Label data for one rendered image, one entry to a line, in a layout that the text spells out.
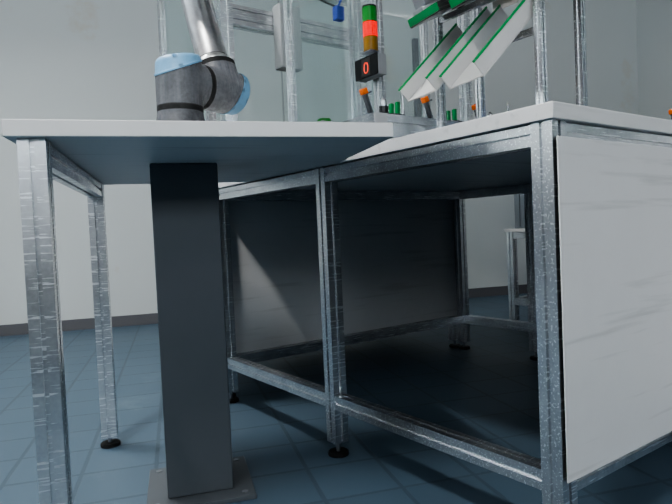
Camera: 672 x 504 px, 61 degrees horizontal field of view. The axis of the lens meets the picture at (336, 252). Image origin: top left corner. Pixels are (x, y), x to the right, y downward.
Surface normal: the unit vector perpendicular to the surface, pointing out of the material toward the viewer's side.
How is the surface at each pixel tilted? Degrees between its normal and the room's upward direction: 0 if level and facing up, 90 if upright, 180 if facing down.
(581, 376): 90
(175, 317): 90
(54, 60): 90
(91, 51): 90
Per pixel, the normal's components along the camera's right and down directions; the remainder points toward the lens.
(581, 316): 0.58, 0.00
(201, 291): 0.27, 0.02
